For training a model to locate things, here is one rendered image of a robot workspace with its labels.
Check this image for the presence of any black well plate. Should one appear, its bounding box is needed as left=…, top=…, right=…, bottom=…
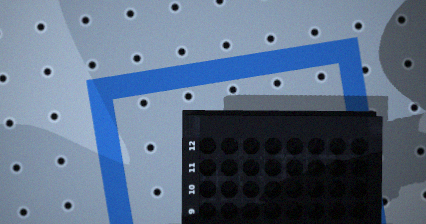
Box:
left=182, top=110, right=383, bottom=224

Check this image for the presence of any blue tape outline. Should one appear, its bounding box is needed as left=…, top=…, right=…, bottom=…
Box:
left=86, top=37, right=369, bottom=224

